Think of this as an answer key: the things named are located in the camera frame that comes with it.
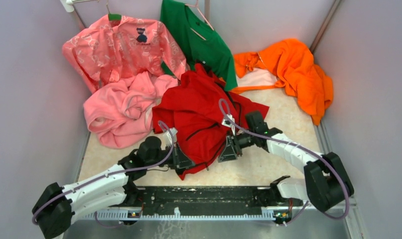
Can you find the red jacket black lining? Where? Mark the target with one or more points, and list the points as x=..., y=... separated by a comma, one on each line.
x=192, y=108

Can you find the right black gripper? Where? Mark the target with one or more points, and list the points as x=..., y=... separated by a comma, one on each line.
x=229, y=152

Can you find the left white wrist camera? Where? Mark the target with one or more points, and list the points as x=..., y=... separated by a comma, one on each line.
x=171, y=135

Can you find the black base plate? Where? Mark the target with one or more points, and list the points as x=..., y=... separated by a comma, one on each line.
x=207, y=201

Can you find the pink patterned bear jacket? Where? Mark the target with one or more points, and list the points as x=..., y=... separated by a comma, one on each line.
x=108, y=51

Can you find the green shirt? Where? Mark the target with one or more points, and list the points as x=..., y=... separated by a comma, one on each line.
x=198, y=41

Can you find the orange garment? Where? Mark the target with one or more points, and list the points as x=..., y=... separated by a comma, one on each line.
x=288, y=64

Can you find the white toothed cable strip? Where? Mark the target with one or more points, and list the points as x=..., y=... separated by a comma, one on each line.
x=124, y=215

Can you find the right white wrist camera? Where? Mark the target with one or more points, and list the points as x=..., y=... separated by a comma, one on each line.
x=228, y=121

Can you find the pink clothes hanger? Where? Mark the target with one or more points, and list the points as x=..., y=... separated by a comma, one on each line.
x=204, y=14

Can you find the white rail bracket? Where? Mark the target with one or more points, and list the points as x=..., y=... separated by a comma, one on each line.
x=69, y=4

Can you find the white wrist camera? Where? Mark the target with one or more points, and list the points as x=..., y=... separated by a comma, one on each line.
x=171, y=135
x=228, y=121

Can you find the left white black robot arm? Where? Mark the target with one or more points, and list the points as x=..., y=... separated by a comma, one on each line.
x=60, y=206

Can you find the green clothes hanger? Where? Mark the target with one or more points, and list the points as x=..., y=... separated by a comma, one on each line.
x=112, y=16

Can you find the plain pink garment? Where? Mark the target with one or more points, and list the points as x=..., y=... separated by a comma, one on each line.
x=120, y=113

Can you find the metal corner post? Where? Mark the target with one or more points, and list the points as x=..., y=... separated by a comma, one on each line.
x=325, y=24

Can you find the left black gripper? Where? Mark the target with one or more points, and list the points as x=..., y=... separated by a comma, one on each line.
x=180, y=160

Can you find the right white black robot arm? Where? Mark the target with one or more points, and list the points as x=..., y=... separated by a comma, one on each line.
x=325, y=183

